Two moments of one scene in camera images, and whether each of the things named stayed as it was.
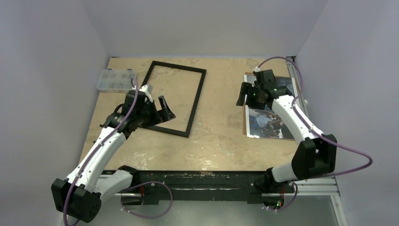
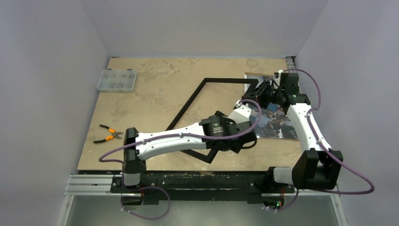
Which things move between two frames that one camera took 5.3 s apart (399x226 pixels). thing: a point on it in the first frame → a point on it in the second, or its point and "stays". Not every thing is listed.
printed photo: x=267 y=123 stays
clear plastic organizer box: x=115 y=80 stays
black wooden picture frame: x=171 y=131 → x=253 y=82
